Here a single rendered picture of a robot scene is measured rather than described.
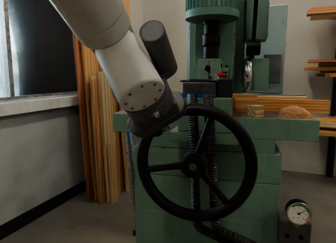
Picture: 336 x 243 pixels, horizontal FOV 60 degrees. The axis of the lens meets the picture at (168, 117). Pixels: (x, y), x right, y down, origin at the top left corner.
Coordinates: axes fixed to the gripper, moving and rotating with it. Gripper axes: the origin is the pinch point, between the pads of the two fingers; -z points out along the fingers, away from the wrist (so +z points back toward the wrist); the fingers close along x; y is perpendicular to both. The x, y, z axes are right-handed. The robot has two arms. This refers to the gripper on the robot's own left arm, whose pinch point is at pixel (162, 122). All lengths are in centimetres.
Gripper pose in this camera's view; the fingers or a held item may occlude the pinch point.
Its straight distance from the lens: 61.7
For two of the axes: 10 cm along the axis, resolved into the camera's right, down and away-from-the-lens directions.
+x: 8.6, -5.1, 0.1
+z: -2.1, -3.7, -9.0
